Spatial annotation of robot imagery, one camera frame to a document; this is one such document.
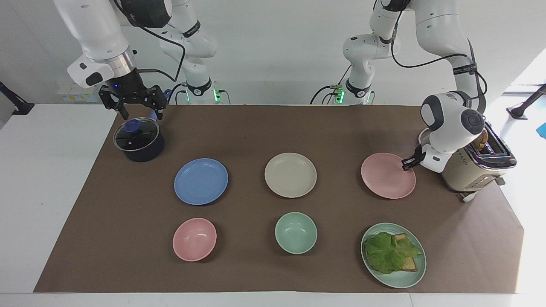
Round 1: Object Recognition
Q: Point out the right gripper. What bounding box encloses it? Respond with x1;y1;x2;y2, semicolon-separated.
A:
99;68;168;121

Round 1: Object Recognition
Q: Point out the glass lid with blue knob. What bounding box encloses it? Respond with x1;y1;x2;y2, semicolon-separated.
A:
113;118;161;152

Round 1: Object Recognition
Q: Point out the dark blue pot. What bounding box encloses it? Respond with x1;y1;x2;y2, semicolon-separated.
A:
113;112;166;163

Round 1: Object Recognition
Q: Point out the blue plate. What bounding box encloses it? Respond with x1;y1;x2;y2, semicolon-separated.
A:
174;158;229;206

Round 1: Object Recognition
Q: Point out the black stand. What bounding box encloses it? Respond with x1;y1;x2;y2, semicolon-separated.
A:
0;81;35;116
506;83;546;120

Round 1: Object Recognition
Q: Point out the pink bowl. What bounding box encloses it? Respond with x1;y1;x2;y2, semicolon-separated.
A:
172;218;217;262

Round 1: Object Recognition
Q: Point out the beige plate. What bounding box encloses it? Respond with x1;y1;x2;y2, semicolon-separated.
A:
264;153;317;198

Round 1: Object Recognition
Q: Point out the green bowl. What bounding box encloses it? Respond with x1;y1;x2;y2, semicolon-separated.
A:
275;212;318;255

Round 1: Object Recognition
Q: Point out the pink plate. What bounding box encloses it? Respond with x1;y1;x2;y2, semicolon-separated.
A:
361;153;416;200

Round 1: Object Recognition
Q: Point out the green lettuce leaf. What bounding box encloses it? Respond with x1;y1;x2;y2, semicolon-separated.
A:
365;232;423;275

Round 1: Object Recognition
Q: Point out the green plate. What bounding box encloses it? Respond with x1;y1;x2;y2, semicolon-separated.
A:
361;223;427;289

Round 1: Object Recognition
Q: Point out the toast slice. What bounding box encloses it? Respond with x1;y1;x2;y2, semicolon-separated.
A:
392;233;419;272

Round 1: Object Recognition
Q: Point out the beige toaster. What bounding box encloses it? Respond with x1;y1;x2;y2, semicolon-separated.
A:
439;123;517;203

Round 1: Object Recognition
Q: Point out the bread in toaster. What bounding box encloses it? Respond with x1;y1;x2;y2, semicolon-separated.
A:
471;130;489;151

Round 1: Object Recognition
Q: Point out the black cable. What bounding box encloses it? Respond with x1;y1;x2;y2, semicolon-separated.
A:
310;64;353;105
390;17;488;114
128;17;187;83

